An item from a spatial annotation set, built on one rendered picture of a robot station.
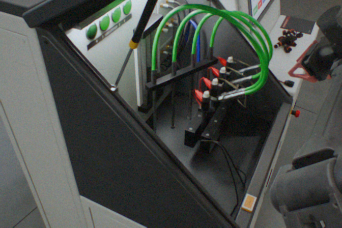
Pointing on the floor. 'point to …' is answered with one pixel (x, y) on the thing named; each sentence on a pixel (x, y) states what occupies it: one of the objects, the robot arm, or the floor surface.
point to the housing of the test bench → (35, 97)
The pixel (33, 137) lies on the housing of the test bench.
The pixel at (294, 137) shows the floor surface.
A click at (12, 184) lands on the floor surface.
